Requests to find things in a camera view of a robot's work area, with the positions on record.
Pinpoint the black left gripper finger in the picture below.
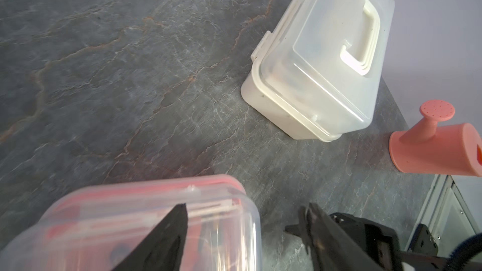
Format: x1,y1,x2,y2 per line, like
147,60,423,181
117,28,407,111
114,203,188,271

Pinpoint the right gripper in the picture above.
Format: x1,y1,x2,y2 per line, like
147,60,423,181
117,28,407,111
284,203,403,270

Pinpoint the pink toolbox with clear lid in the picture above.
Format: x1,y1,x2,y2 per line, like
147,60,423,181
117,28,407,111
1,174,262,270

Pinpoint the white toolbox with clear lid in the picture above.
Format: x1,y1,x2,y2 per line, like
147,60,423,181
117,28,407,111
241,0,395,143

